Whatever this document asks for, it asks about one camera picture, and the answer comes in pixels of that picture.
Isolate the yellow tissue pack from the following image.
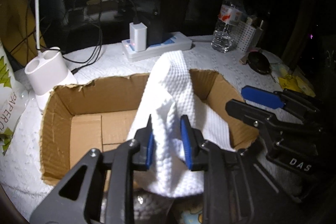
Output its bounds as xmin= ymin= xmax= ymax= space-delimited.
xmin=278 ymin=71 xmax=316 ymax=97

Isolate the black round object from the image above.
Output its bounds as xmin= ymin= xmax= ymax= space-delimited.
xmin=247 ymin=52 xmax=271 ymax=75

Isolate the white perforated organizer basket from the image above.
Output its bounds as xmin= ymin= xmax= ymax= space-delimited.
xmin=236 ymin=16 xmax=264 ymax=53

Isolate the brown cardboard box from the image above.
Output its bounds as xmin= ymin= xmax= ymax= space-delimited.
xmin=40 ymin=69 xmax=258 ymax=185

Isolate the clear plastic water bottle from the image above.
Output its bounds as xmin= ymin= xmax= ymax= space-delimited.
xmin=211 ymin=0 xmax=246 ymax=53

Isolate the white power strip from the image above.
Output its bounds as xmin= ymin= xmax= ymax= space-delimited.
xmin=121 ymin=32 xmax=192 ymax=62

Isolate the paper cup sleeve pack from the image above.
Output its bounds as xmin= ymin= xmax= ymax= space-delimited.
xmin=0 ymin=43 xmax=28 ymax=155

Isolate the white desk lamp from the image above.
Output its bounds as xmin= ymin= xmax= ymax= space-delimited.
xmin=25 ymin=0 xmax=77 ymax=111

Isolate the black power adapter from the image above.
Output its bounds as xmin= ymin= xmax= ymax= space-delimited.
xmin=138 ymin=8 xmax=171 ymax=47

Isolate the white USB charger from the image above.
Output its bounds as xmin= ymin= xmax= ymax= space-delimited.
xmin=129 ymin=23 xmax=147 ymax=52

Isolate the black charger cable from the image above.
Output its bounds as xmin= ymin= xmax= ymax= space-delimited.
xmin=63 ymin=0 xmax=138 ymax=72

